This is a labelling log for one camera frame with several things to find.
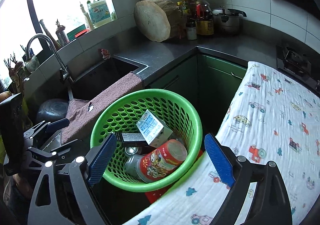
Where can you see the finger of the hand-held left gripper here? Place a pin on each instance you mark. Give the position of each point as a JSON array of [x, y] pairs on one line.
[[56, 123], [60, 151]]

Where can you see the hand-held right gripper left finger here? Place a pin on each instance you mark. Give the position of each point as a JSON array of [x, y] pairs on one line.
[[101, 162]]

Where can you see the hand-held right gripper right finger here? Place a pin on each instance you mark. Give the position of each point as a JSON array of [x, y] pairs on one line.
[[218, 162]]

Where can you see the aluminium drink can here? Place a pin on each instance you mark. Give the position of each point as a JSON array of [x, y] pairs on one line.
[[131, 150], [133, 167]]

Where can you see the black cardboard box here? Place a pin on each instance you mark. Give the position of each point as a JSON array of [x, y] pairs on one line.
[[132, 138]]

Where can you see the red printed paper cup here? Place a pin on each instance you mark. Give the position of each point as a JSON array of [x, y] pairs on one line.
[[160, 162]]

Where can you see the white and blue milk carton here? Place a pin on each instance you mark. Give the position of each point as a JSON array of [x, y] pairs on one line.
[[150, 125]]

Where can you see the green perforated plastic basket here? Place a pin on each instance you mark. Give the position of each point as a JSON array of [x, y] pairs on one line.
[[150, 92]]

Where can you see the steel pot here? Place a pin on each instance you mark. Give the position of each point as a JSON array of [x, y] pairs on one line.
[[50, 110]]

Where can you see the pink terry towel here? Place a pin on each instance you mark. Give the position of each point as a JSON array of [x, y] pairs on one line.
[[82, 115]]

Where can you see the red plastic object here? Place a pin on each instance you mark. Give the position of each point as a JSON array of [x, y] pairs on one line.
[[155, 196]]

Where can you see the glass vase with plant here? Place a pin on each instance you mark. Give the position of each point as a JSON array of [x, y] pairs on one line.
[[31, 63]]

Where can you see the dark kitchen sink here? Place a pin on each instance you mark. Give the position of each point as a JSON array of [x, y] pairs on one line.
[[105, 77]]

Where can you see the white cartoon printed cloth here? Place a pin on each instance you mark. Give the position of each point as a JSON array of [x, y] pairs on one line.
[[275, 120]]

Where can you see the green kitchen cabinet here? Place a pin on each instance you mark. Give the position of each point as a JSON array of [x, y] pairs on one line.
[[215, 90]]

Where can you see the chrome faucet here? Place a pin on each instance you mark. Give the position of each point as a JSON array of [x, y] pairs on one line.
[[53, 47]]

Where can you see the red and white ornament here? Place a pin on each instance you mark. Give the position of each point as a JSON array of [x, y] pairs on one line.
[[105, 54]]

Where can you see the brown figurine with coil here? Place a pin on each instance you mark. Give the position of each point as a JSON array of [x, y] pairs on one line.
[[62, 33]]

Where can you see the white rolled rod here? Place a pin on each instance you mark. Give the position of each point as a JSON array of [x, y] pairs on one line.
[[47, 32]]

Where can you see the green tray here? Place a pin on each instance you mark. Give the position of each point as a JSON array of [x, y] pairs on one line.
[[76, 32]]

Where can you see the white squeeze bottle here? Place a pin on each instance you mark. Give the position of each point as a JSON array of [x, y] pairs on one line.
[[85, 18]]

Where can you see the white detergent jug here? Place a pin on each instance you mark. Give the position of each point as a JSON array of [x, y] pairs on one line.
[[98, 15]]

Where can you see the black gas stove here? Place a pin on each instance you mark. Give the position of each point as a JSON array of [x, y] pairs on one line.
[[295, 60]]

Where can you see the small white jar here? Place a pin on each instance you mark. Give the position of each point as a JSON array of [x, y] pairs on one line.
[[191, 32]]

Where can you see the large oil bottle yellow label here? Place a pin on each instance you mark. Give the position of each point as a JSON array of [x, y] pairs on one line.
[[205, 26]]

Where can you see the round wooden chopping block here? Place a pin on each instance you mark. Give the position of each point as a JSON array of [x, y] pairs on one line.
[[150, 20]]

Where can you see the steel pressure cooker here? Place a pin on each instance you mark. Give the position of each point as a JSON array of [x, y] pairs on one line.
[[226, 21]]

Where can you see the dark sauce bottle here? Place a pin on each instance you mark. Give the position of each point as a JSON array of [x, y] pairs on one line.
[[192, 13]]

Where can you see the green label sauce bottle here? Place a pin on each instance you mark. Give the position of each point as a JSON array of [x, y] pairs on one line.
[[185, 8]]

